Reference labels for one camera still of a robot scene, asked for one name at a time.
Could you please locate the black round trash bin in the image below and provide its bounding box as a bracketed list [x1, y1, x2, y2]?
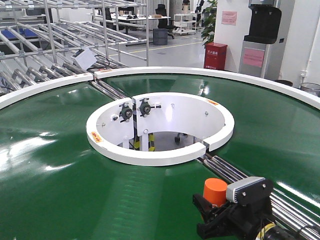
[152, 28, 168, 45]

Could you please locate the black office chair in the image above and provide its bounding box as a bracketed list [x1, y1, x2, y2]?
[155, 3, 177, 39]

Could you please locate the potted green plant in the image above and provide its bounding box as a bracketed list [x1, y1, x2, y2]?
[201, 0, 218, 45]

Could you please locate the orange cylindrical capacitor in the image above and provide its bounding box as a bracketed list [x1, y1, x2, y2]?
[203, 178, 228, 207]

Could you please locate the steel roller rack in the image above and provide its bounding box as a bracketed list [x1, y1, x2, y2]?
[0, 0, 149, 95]

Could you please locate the black water dispenser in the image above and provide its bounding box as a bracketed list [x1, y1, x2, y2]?
[239, 0, 282, 78]

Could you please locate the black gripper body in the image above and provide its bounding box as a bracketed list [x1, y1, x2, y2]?
[216, 179, 275, 240]

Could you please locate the round green belt conveyor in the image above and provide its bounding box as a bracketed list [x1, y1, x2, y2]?
[0, 67, 320, 240]

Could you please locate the white control box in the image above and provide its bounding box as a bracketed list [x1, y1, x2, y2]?
[71, 47, 97, 70]

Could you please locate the white inner conveyor ring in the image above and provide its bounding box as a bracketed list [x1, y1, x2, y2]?
[85, 92, 235, 167]

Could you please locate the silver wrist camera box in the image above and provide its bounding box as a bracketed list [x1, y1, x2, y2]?
[226, 176, 265, 203]

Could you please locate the red fire extinguisher box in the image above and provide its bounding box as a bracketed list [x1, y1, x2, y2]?
[203, 42, 228, 70]

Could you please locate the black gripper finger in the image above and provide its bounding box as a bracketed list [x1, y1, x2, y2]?
[196, 216, 243, 240]
[192, 193, 215, 222]

